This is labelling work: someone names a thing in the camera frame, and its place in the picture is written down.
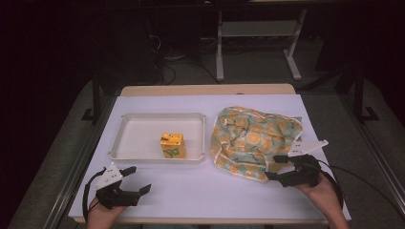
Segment black metal frame post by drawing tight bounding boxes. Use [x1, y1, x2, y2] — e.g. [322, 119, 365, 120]
[80, 70, 103, 123]
[352, 65, 380, 123]

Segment wooden table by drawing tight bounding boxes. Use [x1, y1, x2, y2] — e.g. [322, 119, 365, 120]
[68, 83, 352, 225]

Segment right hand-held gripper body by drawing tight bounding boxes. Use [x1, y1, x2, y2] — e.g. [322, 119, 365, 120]
[277, 138, 330, 189]

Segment black floor cables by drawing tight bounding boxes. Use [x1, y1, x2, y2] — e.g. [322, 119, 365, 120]
[147, 31, 221, 85]

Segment orange and green patterned bag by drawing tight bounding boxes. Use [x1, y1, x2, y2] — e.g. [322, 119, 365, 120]
[209, 106, 304, 183]

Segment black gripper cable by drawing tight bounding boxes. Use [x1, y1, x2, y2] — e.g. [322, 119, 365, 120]
[317, 157, 405, 220]
[81, 167, 107, 222]

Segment white table cover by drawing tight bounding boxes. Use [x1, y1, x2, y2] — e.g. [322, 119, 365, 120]
[68, 94, 352, 222]

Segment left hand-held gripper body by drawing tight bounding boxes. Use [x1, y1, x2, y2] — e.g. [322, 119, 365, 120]
[94, 162, 141, 210]

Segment person's left hand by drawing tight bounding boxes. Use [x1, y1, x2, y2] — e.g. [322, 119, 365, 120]
[86, 198, 129, 229]

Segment orange drink carton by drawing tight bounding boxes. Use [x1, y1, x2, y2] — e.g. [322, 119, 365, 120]
[160, 132, 186, 159]

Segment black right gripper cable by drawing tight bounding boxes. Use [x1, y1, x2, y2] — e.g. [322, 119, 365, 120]
[317, 157, 405, 220]

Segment white metal stand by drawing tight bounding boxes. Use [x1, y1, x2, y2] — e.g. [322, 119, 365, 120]
[215, 9, 309, 82]

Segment metal rail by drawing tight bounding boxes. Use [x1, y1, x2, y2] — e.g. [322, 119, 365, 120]
[338, 94, 405, 208]
[40, 94, 117, 229]

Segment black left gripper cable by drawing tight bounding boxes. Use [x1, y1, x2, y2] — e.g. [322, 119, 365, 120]
[81, 167, 107, 222]

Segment person's right hand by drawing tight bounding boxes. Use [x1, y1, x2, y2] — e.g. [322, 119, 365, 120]
[295, 173, 339, 209]

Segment white plastic tray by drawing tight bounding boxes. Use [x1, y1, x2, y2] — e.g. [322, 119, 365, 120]
[108, 112, 207, 164]

